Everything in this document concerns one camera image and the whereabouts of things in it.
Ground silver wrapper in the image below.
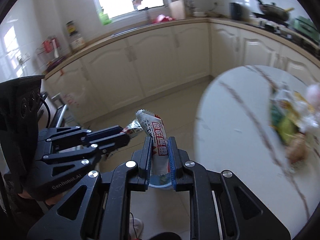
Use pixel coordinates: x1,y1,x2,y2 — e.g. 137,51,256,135
122,119,144,139

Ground white red snack wrapper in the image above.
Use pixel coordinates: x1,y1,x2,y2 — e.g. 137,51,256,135
136,109,171,189

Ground pile of trash wrappers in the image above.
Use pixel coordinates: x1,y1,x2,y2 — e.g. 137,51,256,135
269,83,319,173

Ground person left hand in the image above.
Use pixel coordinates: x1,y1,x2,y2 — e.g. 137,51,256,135
18,190,63,206

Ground white slipper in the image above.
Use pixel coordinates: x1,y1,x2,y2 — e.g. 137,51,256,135
129,218,144,239

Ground glass door low cabinet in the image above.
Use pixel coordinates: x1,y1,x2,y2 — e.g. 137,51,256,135
37,92,80,130

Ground white plastic bag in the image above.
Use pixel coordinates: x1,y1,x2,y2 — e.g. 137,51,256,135
60,91,83,112

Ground red utensil holder rack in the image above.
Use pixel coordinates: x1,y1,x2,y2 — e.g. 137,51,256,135
36,35,66,74

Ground round white marble table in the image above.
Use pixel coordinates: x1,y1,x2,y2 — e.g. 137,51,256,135
194,66,319,239

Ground glass jar with label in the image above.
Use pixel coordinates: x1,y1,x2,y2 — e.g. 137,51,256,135
66,21,86,53

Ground green bottle on windowsill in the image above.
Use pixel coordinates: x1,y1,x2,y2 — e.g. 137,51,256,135
98,7,112,25

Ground wooden cutting board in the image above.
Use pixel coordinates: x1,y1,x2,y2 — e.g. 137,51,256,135
169,0,186,20

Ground black electric kettle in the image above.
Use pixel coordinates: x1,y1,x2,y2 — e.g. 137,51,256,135
229,2,242,21

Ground green electric cooker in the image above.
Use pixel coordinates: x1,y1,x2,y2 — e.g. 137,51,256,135
293,16,319,42

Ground black wok with lid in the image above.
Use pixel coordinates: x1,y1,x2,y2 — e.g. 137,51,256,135
256,0,294,22

